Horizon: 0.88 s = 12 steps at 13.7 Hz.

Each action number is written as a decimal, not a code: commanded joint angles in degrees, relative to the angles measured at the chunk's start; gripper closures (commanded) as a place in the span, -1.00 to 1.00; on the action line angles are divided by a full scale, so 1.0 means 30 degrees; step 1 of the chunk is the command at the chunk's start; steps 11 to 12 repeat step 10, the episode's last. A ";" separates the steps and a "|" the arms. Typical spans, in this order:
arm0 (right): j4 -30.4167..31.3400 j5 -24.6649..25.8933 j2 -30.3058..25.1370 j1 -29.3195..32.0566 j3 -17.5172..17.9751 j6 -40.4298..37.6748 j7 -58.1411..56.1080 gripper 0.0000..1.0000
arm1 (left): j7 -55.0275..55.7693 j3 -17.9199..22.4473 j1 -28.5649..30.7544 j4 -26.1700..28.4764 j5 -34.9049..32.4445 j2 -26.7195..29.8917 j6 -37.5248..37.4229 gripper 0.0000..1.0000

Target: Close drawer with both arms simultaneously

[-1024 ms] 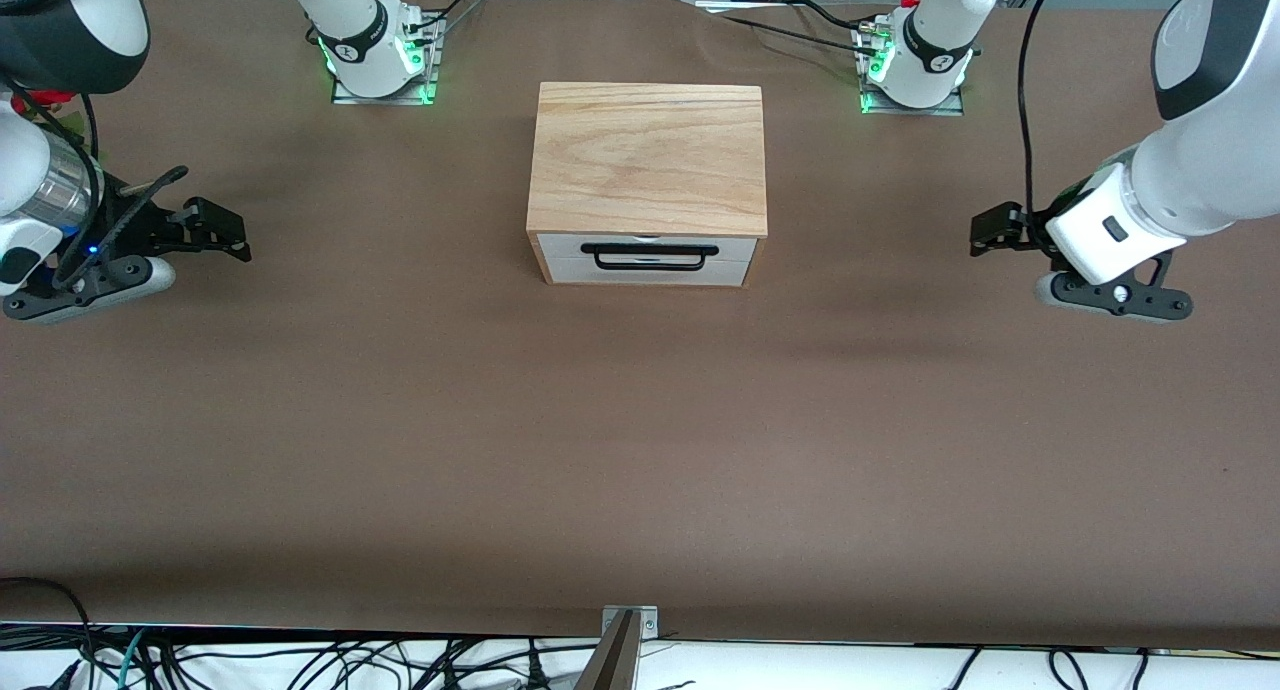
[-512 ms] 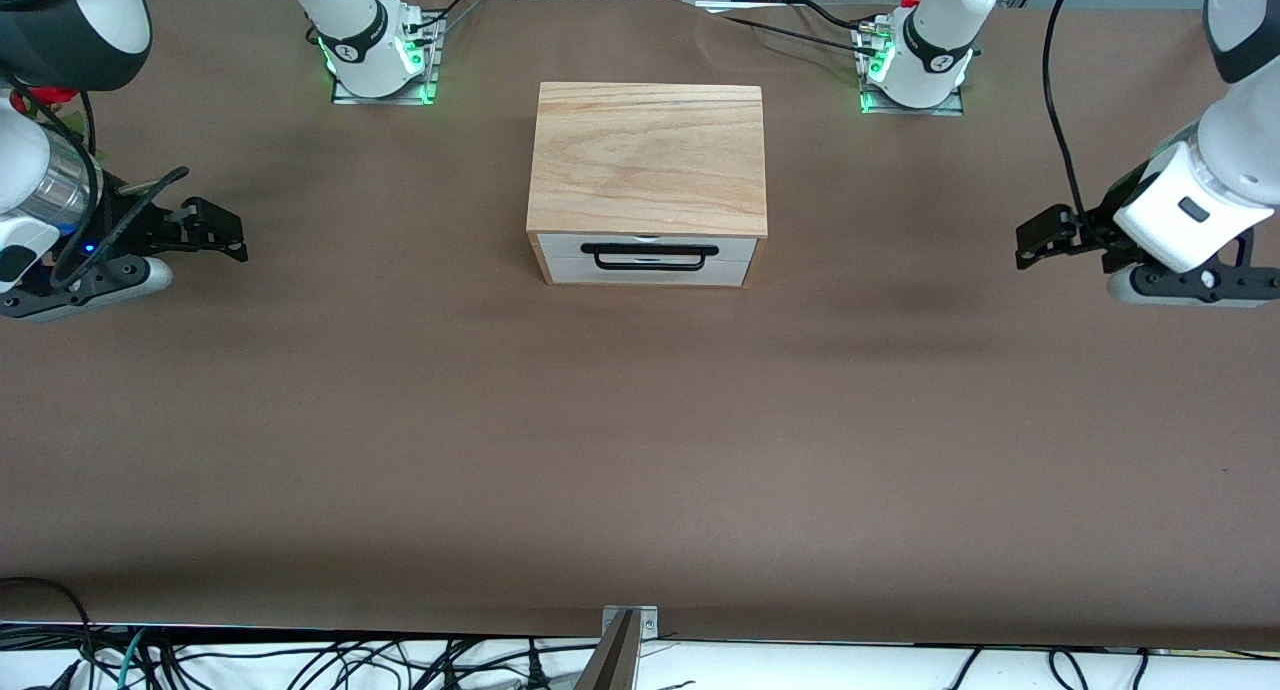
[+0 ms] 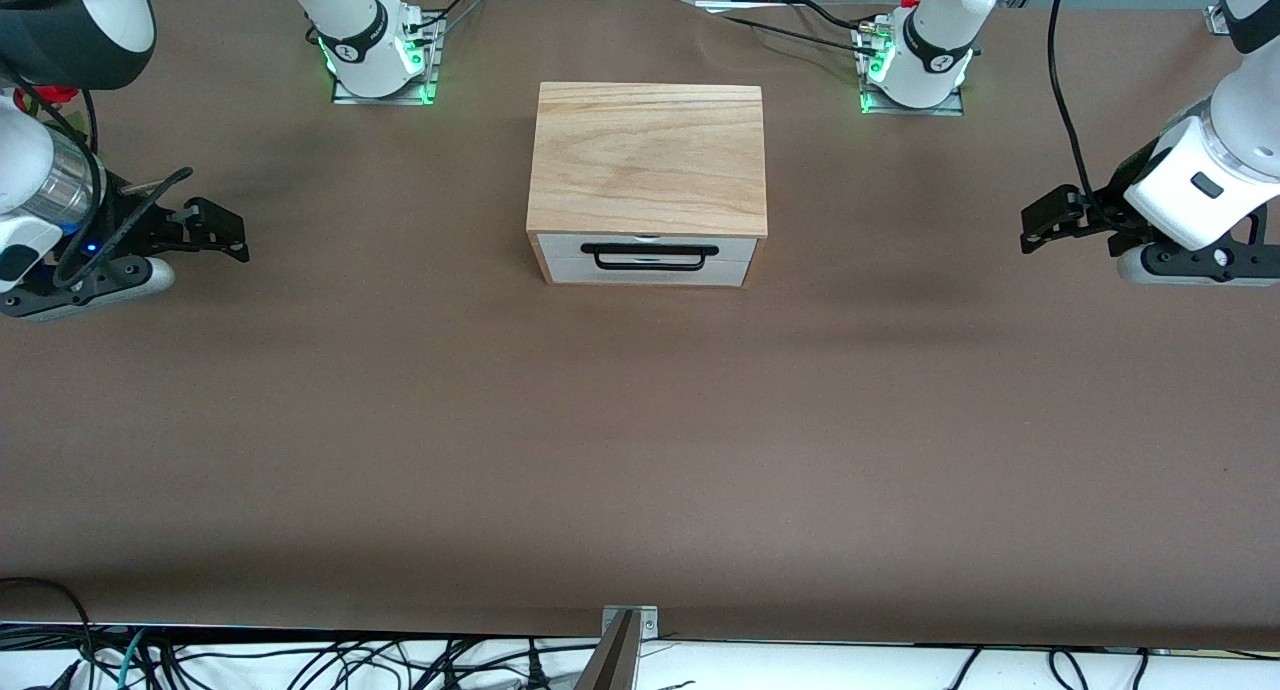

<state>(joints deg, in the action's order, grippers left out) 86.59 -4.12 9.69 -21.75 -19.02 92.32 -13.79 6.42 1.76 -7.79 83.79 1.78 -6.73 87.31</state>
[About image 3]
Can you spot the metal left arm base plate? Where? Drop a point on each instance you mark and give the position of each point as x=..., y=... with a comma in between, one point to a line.
x=915, y=111

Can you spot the brown table cover sheet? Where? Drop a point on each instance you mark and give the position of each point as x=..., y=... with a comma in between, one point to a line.
x=640, y=450

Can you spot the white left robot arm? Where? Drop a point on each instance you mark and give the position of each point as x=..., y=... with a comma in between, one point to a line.
x=1250, y=100

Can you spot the aluminium table corner bracket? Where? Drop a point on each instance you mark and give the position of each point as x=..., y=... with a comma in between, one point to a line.
x=1216, y=18

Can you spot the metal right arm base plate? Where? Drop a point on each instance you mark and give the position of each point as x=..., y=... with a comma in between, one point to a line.
x=385, y=98

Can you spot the metal table edge bracket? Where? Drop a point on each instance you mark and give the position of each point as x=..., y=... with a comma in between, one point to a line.
x=648, y=622

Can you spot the aluminium profile bar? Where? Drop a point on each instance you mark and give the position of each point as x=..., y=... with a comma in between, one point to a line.
x=610, y=660

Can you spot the red rose bouquet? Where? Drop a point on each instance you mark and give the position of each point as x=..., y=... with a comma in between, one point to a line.
x=52, y=93

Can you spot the wooden drawer cabinet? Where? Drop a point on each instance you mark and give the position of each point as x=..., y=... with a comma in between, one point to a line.
x=648, y=160

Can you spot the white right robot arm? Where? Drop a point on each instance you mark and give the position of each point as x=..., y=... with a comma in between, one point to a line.
x=350, y=30

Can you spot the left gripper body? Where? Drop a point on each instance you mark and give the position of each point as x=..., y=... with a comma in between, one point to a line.
x=1118, y=194

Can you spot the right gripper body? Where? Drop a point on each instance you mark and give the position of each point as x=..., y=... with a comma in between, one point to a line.
x=122, y=213

